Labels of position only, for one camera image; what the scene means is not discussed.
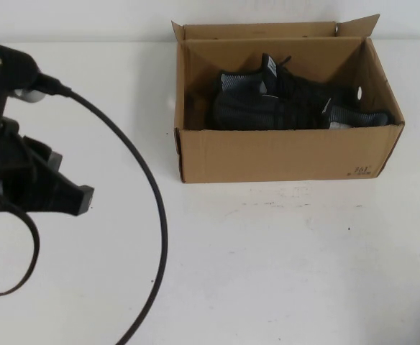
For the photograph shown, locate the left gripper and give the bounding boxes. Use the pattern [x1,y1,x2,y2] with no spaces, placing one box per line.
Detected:
[0,117,96,217]

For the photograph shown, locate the thin black camera cable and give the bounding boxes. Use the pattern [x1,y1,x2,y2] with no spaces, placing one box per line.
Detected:
[33,71,170,345]

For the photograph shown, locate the black knit sneaker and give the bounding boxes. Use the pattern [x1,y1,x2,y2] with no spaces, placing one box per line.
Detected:
[209,52,364,109]
[206,95,396,131]

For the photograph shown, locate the brown cardboard shoe box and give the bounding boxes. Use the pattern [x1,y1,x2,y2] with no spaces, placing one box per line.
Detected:
[171,13,406,184]

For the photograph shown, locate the flat black cable loop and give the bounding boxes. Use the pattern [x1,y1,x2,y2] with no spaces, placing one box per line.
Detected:
[0,203,42,298]

